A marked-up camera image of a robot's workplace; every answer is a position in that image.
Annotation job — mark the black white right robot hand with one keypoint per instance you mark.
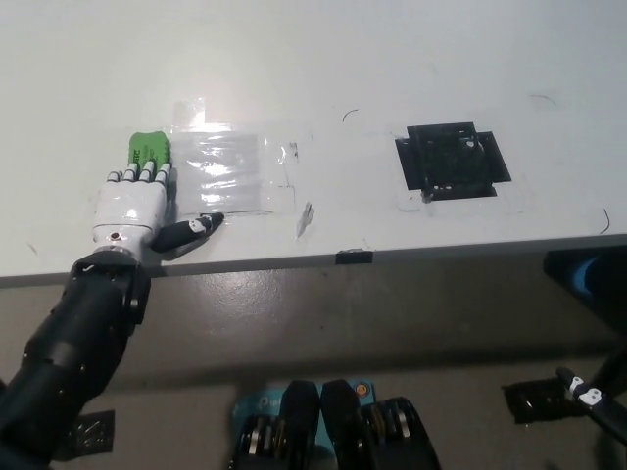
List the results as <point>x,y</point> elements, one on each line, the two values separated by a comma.
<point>585,394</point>

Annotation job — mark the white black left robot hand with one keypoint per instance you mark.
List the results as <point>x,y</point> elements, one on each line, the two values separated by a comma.
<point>130,208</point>

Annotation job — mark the green whiteboard eraser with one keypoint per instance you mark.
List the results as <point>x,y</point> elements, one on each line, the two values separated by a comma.
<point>147,147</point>

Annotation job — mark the black blue object under desk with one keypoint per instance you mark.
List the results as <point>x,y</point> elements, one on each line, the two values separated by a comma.
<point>583,271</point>

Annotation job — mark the black tape patch on desk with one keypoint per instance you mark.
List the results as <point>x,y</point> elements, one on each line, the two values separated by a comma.
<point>450,161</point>

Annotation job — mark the black floor tape patch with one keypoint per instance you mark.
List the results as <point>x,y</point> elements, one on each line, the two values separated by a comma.
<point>534,401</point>
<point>95,433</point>

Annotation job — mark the large clear tape sheet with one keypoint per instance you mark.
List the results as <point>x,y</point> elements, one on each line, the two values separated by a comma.
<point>230,171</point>

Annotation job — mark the small clear tape scrap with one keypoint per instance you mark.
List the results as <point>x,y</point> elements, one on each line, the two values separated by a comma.
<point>304,220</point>

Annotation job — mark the small black edge tape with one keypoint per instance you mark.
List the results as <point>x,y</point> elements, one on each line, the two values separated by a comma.
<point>354,256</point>

